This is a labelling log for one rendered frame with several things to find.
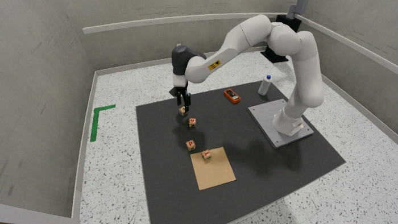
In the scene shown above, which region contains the beige mat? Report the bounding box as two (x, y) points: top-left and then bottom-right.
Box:
(190, 147), (236, 190)

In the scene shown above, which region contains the white plastic bottle with blue cap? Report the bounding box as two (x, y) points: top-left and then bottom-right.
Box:
(258, 75), (272, 95)

